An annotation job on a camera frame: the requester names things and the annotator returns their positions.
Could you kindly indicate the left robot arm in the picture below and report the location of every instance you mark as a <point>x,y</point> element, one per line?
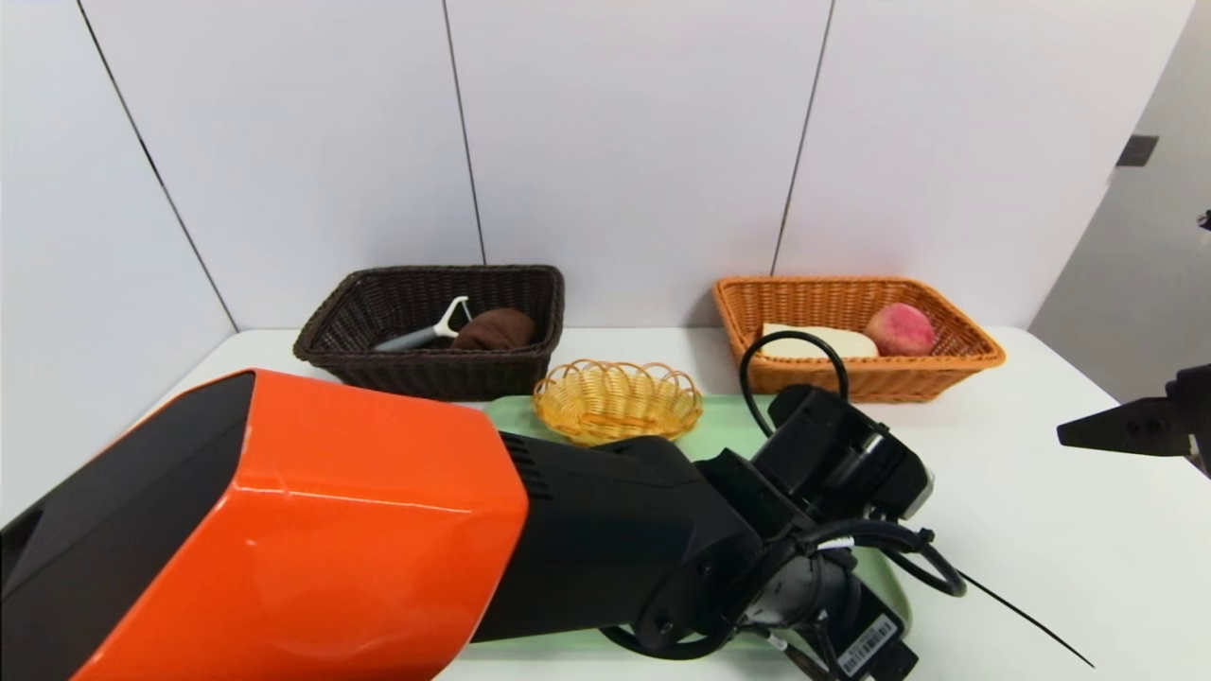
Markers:
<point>378,530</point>

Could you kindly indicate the pink peach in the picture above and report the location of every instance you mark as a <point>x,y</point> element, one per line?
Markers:
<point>901,331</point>

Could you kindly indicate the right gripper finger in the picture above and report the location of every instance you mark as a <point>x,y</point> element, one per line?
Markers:
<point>1126,427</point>

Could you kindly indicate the black zip tie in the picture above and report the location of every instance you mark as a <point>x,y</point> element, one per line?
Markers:
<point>1026,619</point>

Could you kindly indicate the light green plastic tray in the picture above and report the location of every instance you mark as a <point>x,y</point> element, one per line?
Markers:
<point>719,421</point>

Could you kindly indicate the white bread slice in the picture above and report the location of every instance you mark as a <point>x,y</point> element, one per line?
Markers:
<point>818,342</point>

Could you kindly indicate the small round yellow wicker basket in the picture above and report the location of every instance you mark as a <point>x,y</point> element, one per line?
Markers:
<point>615,402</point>

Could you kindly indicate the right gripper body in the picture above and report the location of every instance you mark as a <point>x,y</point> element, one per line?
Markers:
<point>1194,409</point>

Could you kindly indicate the brown towel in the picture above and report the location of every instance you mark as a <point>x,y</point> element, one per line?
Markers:
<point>494,331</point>

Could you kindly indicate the dark wall fixture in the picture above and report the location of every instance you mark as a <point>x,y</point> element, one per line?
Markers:
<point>1137,151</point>

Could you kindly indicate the dark brown wicker basket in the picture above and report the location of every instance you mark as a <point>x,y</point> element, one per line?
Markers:
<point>426,369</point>

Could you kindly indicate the orange wicker basket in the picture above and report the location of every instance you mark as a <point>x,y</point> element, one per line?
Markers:
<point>899,378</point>

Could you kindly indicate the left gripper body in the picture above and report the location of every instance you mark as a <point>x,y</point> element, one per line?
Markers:
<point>872,646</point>

